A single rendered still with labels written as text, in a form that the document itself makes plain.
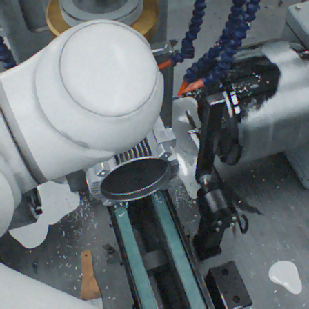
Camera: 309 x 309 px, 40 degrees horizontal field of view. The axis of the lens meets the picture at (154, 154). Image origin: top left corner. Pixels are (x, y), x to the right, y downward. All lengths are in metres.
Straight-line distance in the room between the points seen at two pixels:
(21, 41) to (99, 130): 0.67
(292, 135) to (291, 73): 0.13
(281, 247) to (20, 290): 0.89
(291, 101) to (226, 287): 0.41
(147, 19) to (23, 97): 0.38
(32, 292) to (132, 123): 0.14
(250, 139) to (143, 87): 0.57
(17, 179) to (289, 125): 0.64
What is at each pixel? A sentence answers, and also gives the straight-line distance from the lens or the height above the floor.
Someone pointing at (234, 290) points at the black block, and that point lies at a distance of 0.95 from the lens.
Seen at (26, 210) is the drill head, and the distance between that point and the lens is 0.81.
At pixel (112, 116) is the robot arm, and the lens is 0.29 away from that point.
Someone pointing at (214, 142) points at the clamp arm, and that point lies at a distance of 0.76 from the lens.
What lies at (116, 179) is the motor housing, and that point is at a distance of 0.94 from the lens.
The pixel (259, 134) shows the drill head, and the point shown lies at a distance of 0.86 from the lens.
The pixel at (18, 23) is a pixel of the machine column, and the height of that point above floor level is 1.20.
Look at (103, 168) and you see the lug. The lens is 0.79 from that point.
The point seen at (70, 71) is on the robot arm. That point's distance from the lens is 0.29.
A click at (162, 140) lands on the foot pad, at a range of 0.84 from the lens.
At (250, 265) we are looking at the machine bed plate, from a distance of 1.03.
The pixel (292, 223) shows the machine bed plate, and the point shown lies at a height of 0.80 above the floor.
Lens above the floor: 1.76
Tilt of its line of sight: 56 degrees down
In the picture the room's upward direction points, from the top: 1 degrees counter-clockwise
